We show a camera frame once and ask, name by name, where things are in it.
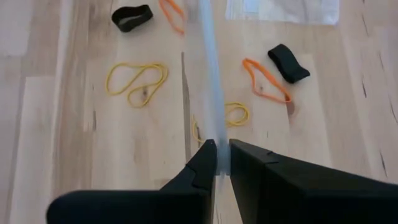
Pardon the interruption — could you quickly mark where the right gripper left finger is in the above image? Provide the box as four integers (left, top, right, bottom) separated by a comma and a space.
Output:
45, 139, 218, 224

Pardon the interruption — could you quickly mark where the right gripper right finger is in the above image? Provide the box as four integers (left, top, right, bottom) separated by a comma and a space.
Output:
229, 138, 398, 224

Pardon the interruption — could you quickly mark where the yellow rubber band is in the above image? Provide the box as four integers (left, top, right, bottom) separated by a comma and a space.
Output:
104, 62, 169, 109
191, 101, 251, 144

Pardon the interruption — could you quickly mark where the wide black rubber band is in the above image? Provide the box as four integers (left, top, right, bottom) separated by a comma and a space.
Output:
111, 4, 154, 33
267, 43, 311, 84

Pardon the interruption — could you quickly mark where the orange rubber band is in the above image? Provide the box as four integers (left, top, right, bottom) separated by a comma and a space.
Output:
241, 57, 293, 104
158, 0, 187, 35

